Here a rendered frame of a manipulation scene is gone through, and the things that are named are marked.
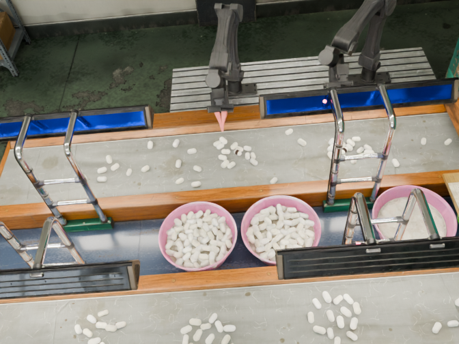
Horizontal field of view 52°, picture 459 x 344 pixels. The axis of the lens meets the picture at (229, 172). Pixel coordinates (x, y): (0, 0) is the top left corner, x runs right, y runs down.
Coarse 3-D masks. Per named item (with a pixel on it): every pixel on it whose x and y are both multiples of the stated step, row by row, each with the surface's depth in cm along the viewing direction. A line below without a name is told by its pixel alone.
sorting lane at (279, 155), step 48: (96, 144) 193; (144, 144) 191; (192, 144) 188; (240, 144) 186; (288, 144) 184; (432, 144) 178; (0, 192) 181; (48, 192) 179; (96, 192) 177; (144, 192) 175
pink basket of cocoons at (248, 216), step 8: (264, 200) 166; (272, 200) 166; (280, 200) 167; (288, 200) 166; (296, 200) 164; (264, 208) 167; (296, 208) 166; (304, 208) 164; (248, 216) 163; (312, 216) 162; (248, 224) 164; (320, 232) 155; (248, 248) 154; (256, 256) 152; (272, 264) 155
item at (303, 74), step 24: (408, 48) 225; (192, 72) 227; (264, 72) 223; (288, 72) 221; (312, 72) 220; (360, 72) 217; (408, 72) 214; (432, 72) 213; (192, 96) 216; (240, 96) 214
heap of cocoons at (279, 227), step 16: (272, 208) 166; (288, 208) 165; (256, 224) 164; (272, 224) 162; (288, 224) 162; (304, 224) 161; (256, 240) 158; (272, 240) 159; (288, 240) 158; (304, 240) 159; (272, 256) 155
